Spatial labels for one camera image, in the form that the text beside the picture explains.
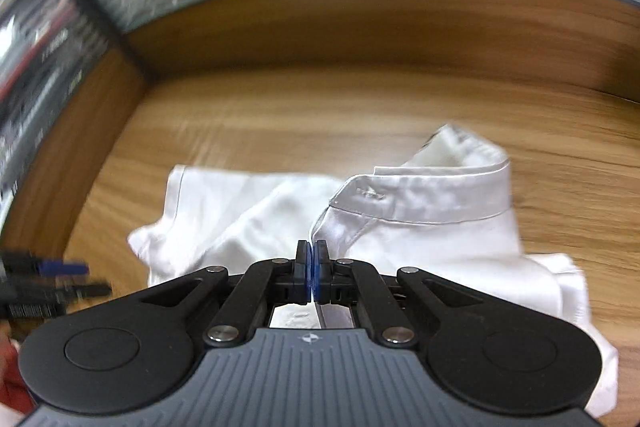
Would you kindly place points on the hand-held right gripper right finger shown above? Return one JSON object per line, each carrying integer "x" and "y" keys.
{"x": 318, "y": 277}

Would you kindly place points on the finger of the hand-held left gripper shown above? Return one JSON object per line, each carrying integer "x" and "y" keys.
{"x": 60, "y": 268}
{"x": 60, "y": 293}

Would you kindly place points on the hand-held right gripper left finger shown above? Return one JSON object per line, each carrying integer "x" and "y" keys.
{"x": 305, "y": 277}

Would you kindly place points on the beige satin shirt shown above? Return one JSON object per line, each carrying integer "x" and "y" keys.
{"x": 450, "y": 217}

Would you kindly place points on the red cloth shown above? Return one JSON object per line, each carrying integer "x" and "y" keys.
{"x": 12, "y": 387}

